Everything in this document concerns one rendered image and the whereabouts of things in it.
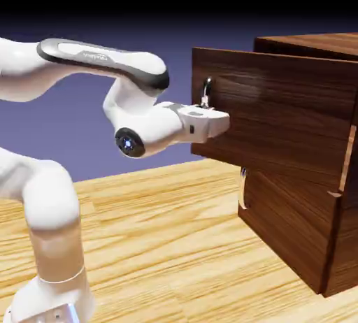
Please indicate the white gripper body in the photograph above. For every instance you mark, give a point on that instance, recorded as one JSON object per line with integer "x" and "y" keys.
{"x": 219, "y": 123}

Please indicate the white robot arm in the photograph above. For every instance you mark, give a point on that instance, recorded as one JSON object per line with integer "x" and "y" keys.
{"x": 53, "y": 188}

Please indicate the dark wooden cabinet door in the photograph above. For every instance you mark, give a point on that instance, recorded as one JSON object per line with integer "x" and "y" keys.
{"x": 288, "y": 225}
{"x": 279, "y": 121}

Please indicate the dark wooden cabinet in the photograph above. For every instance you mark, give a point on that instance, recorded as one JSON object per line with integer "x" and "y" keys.
{"x": 344, "y": 244}

